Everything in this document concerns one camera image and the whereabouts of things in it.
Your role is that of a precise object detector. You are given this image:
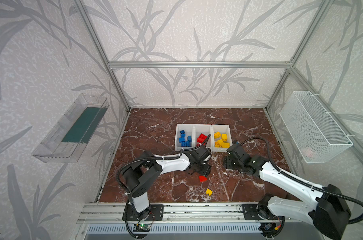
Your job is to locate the long red lego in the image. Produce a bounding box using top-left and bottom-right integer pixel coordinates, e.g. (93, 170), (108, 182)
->
(196, 138), (204, 144)

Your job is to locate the narrow yellow lego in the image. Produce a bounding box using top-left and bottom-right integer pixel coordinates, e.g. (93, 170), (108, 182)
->
(221, 143), (230, 149)

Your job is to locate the yellow lego front alone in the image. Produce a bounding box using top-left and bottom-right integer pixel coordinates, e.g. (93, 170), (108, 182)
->
(206, 189), (213, 196)

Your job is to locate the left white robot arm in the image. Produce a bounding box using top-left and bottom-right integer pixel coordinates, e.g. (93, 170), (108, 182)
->
(116, 145), (212, 216)

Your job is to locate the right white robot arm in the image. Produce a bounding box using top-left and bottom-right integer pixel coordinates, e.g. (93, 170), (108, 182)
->
(223, 142), (363, 240)

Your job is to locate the middle white bin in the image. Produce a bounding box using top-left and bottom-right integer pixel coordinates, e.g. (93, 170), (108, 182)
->
(192, 124), (213, 149)

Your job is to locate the white bin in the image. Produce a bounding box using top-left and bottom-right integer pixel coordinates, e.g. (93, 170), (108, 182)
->
(211, 125), (232, 152)
(175, 124), (196, 152)
(192, 124), (213, 149)

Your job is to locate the left white bin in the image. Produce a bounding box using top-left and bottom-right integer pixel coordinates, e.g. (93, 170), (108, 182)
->
(175, 124), (196, 152)

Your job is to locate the right white bin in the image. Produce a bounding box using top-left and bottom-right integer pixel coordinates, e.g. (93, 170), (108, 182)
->
(211, 125), (232, 152)

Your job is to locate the pink object in basket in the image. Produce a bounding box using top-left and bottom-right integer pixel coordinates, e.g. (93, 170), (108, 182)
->
(301, 147), (317, 159)

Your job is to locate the green circuit board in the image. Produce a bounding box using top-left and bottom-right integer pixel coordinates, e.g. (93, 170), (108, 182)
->
(133, 224), (152, 233)

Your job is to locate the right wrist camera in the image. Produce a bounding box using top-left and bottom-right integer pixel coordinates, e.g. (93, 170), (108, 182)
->
(227, 145), (236, 154)

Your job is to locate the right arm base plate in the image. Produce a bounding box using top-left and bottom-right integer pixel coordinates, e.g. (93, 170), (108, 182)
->
(239, 204), (285, 222)

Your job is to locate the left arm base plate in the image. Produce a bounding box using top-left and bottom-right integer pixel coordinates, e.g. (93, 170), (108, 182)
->
(122, 204), (164, 222)

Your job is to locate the right circuit board with wires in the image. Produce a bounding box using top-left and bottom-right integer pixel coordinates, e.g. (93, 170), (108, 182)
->
(259, 223), (282, 239)

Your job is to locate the white wire mesh basket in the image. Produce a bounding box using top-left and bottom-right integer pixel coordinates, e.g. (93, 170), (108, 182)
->
(279, 91), (353, 164)

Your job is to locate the aluminium front rail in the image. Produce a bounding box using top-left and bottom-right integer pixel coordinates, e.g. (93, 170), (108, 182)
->
(76, 201), (330, 224)

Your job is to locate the clear plastic wall shelf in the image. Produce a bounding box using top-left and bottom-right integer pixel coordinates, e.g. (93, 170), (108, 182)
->
(32, 94), (110, 163)

